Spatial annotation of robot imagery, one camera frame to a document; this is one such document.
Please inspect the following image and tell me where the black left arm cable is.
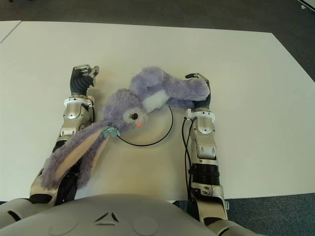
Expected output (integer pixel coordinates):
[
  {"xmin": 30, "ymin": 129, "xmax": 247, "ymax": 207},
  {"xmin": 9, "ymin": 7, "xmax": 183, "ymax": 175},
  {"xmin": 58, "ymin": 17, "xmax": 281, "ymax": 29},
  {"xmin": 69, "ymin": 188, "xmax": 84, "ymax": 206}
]
[{"xmin": 89, "ymin": 105, "xmax": 97, "ymax": 125}]

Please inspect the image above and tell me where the purple plush bunny doll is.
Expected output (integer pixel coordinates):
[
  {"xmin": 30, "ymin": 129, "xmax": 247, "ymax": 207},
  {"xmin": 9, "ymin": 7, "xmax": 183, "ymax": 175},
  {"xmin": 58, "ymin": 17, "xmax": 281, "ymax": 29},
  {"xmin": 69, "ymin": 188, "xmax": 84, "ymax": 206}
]
[{"xmin": 40, "ymin": 66, "xmax": 210, "ymax": 191}]

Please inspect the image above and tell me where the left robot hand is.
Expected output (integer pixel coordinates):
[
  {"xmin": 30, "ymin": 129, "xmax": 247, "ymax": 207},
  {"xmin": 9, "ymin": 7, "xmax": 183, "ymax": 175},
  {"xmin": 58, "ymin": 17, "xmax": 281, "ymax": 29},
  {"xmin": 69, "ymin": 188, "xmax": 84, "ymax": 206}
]
[{"xmin": 69, "ymin": 63, "xmax": 100, "ymax": 97}]

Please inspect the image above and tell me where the white plate black rim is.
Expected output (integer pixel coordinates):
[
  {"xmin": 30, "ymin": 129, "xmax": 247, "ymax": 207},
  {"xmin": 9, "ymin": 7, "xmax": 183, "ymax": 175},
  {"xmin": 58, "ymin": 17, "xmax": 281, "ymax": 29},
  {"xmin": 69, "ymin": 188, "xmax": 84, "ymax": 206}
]
[{"xmin": 118, "ymin": 105, "xmax": 174, "ymax": 147}]

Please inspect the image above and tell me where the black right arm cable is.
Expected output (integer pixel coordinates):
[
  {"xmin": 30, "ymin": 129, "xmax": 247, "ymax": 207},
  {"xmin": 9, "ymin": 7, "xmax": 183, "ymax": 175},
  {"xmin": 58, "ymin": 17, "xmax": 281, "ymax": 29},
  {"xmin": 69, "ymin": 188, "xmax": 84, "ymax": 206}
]
[{"xmin": 182, "ymin": 116, "xmax": 198, "ymax": 217}]

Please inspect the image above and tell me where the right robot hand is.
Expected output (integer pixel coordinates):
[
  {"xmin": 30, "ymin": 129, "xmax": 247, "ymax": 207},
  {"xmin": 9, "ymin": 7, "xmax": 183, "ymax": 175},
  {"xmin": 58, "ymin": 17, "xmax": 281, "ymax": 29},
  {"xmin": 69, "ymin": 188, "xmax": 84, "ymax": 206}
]
[{"xmin": 185, "ymin": 72, "xmax": 213, "ymax": 109}]

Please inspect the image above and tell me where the grey robot torso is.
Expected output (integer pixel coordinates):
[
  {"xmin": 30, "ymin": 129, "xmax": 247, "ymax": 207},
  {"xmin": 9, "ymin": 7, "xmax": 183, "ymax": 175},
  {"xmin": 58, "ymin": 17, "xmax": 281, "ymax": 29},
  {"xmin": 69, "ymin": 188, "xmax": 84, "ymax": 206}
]
[{"xmin": 0, "ymin": 193, "xmax": 205, "ymax": 236}]

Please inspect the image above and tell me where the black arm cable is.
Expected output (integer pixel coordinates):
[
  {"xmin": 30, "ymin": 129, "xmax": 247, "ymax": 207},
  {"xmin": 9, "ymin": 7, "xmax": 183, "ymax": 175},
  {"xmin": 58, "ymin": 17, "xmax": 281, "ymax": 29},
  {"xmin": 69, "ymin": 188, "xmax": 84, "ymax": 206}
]
[
  {"xmin": 182, "ymin": 116, "xmax": 198, "ymax": 217},
  {"xmin": 89, "ymin": 105, "xmax": 97, "ymax": 125}
]

